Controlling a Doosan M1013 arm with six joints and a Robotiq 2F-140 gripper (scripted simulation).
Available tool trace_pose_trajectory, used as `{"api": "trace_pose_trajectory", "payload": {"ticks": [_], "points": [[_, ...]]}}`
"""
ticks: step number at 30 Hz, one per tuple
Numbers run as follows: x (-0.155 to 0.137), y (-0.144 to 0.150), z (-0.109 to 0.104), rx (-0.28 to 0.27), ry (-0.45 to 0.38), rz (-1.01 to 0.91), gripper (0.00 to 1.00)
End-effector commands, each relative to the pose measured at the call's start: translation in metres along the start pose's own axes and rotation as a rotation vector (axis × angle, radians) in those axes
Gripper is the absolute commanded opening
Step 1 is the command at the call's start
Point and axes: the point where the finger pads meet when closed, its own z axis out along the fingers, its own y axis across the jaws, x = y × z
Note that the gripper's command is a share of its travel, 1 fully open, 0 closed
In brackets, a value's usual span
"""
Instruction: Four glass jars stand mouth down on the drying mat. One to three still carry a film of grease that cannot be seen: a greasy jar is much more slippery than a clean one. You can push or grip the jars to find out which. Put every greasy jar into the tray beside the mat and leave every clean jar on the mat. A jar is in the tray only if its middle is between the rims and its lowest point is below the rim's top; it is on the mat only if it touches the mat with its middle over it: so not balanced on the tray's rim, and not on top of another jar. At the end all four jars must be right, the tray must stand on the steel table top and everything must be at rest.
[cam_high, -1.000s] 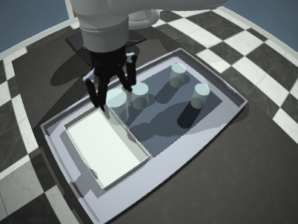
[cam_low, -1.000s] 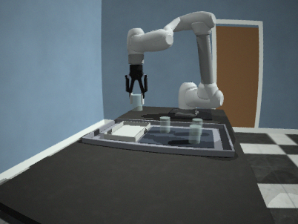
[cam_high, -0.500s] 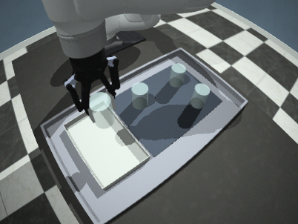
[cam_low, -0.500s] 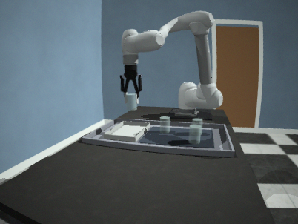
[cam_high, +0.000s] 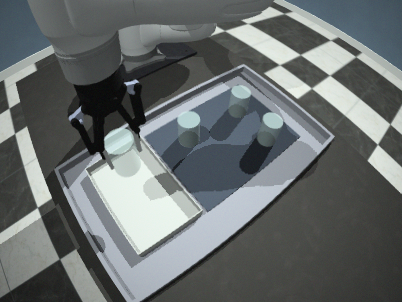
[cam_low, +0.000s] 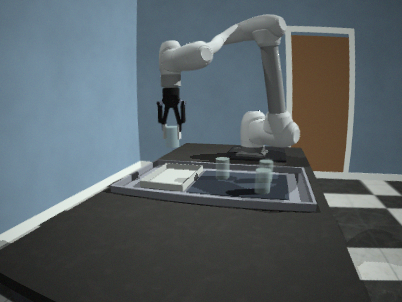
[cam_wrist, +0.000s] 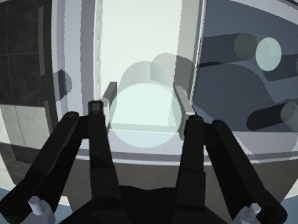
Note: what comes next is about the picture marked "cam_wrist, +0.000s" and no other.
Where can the white rectangular tray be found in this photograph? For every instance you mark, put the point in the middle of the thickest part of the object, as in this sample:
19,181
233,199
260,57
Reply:
166,32

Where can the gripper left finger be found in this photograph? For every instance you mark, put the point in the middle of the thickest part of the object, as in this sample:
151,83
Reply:
35,199

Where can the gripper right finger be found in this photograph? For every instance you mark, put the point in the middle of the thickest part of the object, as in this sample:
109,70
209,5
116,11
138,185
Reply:
247,200

